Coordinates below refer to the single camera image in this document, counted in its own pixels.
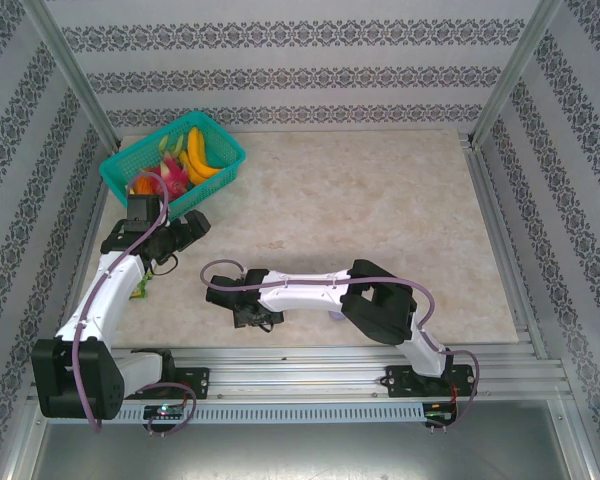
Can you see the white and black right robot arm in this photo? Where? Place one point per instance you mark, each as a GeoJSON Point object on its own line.
{"type": "Point", "coordinates": [305, 295]}

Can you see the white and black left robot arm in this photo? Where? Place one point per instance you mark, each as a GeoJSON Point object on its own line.
{"type": "Point", "coordinates": [110, 290]}

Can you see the orange toy fruit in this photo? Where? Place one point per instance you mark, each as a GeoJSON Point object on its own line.
{"type": "Point", "coordinates": [142, 182]}

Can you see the pink dragon fruit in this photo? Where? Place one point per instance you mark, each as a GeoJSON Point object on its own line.
{"type": "Point", "coordinates": [172, 170]}

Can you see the yellow curved fruit piece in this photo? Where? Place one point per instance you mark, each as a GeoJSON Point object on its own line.
{"type": "Point", "coordinates": [129, 189]}

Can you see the small green snack packet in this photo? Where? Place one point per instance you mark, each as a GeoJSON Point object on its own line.
{"type": "Point", "coordinates": [139, 292]}

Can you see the yellow banana bunch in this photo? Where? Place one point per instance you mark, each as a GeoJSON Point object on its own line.
{"type": "Point", "coordinates": [195, 150]}

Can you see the teal plastic basket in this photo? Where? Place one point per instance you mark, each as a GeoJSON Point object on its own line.
{"type": "Point", "coordinates": [220, 145]}

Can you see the small circuit board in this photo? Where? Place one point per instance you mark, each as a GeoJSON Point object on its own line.
{"type": "Point", "coordinates": [440, 414]}
{"type": "Point", "coordinates": [165, 412]}

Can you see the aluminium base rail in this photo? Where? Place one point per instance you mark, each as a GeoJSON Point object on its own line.
{"type": "Point", "coordinates": [300, 372]}

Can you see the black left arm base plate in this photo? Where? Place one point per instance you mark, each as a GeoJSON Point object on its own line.
{"type": "Point", "coordinates": [197, 382]}

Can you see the aluminium side rail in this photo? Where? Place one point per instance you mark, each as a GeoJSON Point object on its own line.
{"type": "Point", "coordinates": [82, 250]}
{"type": "Point", "coordinates": [504, 250]}

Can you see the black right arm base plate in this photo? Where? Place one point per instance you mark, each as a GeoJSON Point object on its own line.
{"type": "Point", "coordinates": [395, 382]}

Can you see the aluminium frame post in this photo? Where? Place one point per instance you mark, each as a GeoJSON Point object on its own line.
{"type": "Point", "coordinates": [71, 70]}
{"type": "Point", "coordinates": [515, 70]}

